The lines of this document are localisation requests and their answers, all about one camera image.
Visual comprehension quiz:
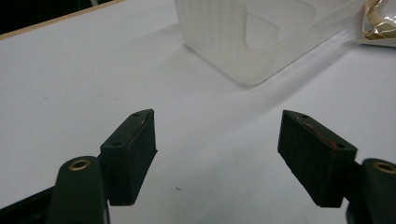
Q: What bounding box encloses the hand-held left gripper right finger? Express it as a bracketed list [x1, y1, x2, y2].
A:
[276, 109, 396, 224]

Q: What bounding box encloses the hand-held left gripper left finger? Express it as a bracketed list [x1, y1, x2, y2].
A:
[45, 108, 159, 224]

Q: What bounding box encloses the translucent white plastic basket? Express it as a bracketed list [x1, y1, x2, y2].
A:
[173, 0, 366, 87]

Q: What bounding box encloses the clear wrapped snack packet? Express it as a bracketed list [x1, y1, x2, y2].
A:
[356, 0, 396, 49]

